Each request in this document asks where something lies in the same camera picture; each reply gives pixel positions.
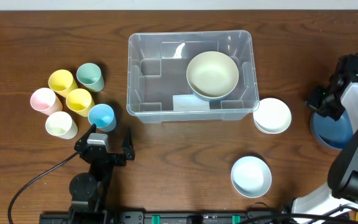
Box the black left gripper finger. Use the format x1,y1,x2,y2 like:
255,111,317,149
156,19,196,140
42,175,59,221
74,124,96,152
122,129,135,161

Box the yellow cup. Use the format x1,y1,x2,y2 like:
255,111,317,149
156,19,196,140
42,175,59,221
48,70,78,98
66,88,95,117

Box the white small bowl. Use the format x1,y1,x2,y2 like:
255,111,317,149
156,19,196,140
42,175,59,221
253,98,292,134

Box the pink cup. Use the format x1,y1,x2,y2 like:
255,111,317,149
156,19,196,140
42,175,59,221
30,88,63,115

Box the yellow cup upper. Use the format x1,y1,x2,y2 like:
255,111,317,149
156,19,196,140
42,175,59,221
48,70,78,98

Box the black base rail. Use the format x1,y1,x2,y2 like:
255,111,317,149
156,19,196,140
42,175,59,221
39,210,272,224

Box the light blue cup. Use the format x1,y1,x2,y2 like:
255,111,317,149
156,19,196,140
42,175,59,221
88,104,117,132

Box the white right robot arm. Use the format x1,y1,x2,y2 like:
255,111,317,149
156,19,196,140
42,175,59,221
289,53,358,223

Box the clear plastic storage bin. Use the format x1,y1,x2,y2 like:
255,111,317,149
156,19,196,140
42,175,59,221
126,30,260,123

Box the cream white cup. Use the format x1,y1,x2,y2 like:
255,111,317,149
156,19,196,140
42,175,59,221
45,111,78,139

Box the dark blue large bowl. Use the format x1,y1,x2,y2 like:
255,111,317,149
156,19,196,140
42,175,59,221
310,111,353,150

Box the yellow cup lower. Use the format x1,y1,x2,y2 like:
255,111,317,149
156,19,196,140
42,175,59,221
66,88,95,117

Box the light grey small bowl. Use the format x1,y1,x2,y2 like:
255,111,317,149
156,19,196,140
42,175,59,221
231,156,272,198

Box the green cup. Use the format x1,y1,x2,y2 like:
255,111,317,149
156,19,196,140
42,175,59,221
76,63,104,92

